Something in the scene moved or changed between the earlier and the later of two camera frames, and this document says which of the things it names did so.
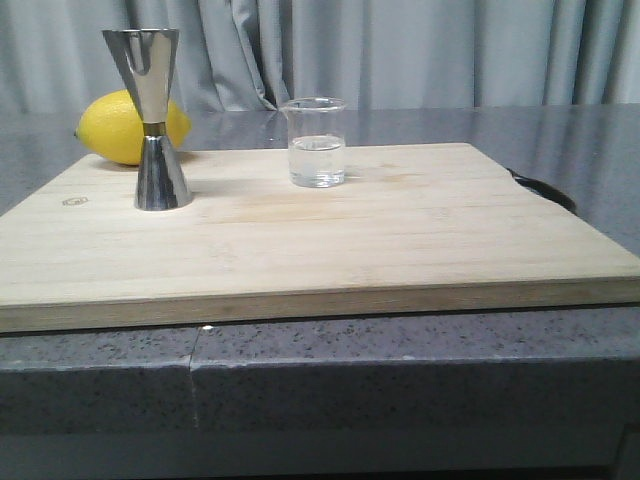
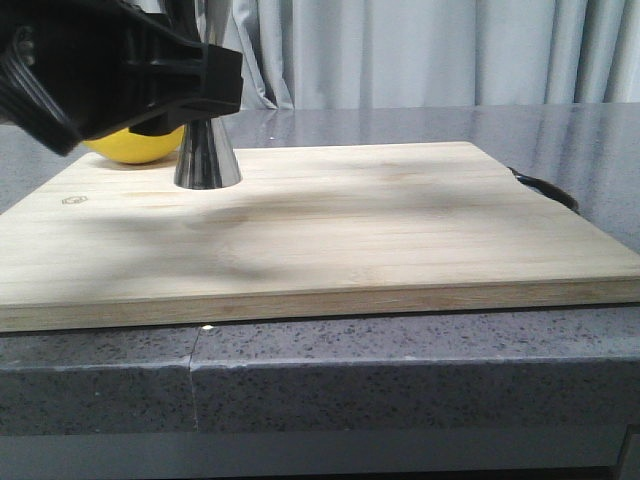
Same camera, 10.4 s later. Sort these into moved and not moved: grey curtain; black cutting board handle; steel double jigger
Moved: steel double jigger
Not moved: grey curtain; black cutting board handle
